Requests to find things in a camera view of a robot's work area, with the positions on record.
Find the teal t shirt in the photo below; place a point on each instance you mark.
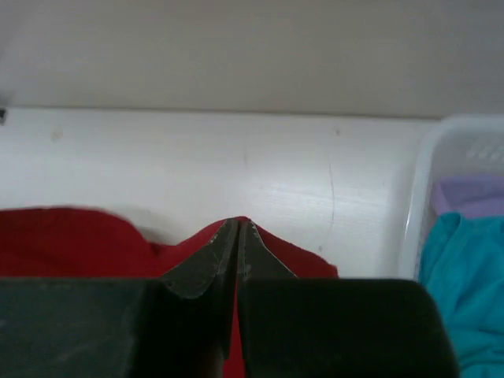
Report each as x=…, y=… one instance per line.
x=462, y=269

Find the lavender t shirt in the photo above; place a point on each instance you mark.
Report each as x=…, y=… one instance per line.
x=472, y=196

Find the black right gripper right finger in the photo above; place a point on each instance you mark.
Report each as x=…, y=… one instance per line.
x=262, y=279

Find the white plastic laundry basket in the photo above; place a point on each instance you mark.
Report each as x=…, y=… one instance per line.
x=460, y=145

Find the red t shirt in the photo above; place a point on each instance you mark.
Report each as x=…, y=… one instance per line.
x=67, y=242

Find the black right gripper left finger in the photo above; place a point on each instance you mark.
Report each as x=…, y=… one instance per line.
x=196, y=300

